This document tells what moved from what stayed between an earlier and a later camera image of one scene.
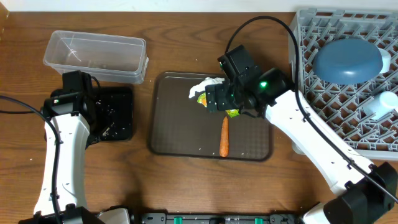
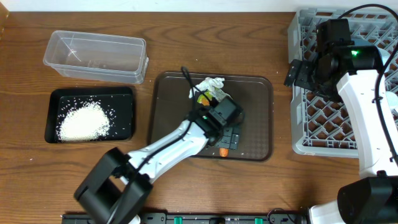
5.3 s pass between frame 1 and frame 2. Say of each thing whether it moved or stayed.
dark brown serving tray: stayed
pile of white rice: moved
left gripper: moved
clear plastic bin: stayed
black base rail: stayed
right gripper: moved
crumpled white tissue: stayed
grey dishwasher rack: stayed
